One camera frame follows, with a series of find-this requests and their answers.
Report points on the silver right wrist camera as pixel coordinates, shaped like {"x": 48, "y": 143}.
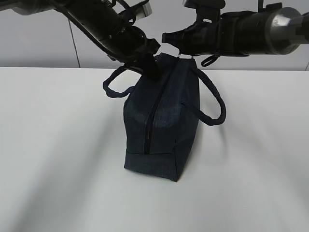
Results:
{"x": 207, "y": 11}

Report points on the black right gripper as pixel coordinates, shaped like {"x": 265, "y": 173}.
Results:
{"x": 195, "y": 40}

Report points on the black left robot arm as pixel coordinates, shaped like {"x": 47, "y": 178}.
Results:
{"x": 91, "y": 17}

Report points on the navy blue lunch bag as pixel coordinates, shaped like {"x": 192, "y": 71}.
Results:
{"x": 161, "y": 117}

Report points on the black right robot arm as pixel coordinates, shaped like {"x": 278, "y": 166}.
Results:
{"x": 275, "y": 30}

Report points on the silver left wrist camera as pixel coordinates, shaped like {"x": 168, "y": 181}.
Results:
{"x": 135, "y": 12}

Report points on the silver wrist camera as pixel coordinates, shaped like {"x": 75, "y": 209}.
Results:
{"x": 135, "y": 12}
{"x": 207, "y": 11}

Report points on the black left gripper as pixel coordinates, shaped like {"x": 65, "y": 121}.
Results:
{"x": 129, "y": 45}

